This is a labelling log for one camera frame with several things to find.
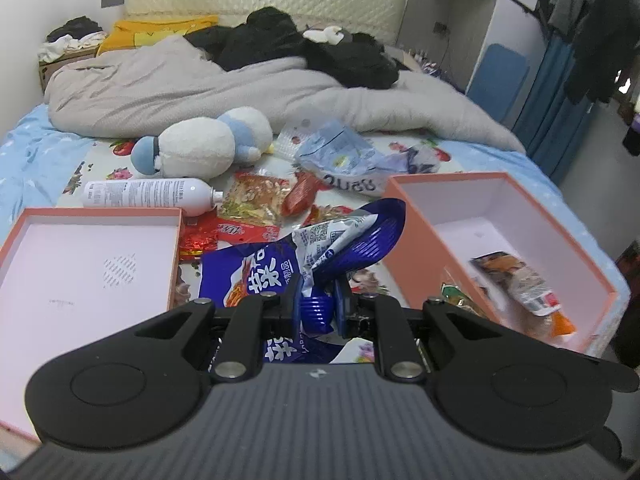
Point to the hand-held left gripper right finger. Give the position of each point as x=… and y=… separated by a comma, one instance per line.
x=392, y=335

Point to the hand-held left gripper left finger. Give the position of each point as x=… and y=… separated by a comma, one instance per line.
x=245, y=330

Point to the blue snack packet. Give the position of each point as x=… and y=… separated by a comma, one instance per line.
x=250, y=275

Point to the green edged snack packet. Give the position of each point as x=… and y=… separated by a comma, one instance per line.
x=457, y=297

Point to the orange snack packet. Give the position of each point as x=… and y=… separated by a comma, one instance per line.
x=530, y=295

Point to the deep orange cardboard box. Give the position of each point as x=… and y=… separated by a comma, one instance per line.
x=500, y=220

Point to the nut mix snack packet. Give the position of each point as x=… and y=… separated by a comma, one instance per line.
x=255, y=197

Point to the dark red snack packet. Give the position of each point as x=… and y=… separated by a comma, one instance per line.
x=300, y=195

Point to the white spray bottle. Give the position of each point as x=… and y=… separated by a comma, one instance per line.
x=145, y=194

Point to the shallow orange box lid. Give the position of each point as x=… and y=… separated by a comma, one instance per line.
x=85, y=270

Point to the clear blue plastic bag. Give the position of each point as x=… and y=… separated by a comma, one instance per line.
x=345, y=155

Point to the white and blue plush toy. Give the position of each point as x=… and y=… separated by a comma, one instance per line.
x=200, y=147

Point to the grey blanket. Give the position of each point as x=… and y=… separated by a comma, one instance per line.
x=200, y=90

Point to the blue chair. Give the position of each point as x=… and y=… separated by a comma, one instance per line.
x=497, y=85

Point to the blue printed bed sheet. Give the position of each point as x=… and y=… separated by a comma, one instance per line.
x=30, y=160

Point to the blue curtain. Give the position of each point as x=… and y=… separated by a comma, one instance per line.
x=555, y=110

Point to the black clothing pile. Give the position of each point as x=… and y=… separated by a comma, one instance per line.
x=310, y=50

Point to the yellow pillow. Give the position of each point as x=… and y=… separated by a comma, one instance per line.
x=145, y=32

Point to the brown cardboard box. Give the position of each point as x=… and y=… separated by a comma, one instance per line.
x=55, y=67

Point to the white cabinet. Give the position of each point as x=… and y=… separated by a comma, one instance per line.
x=450, y=5

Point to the pile of folded clothes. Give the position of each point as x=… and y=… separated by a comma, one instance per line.
x=75, y=37

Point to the dark hanging clothes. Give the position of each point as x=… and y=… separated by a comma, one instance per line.
x=600, y=35

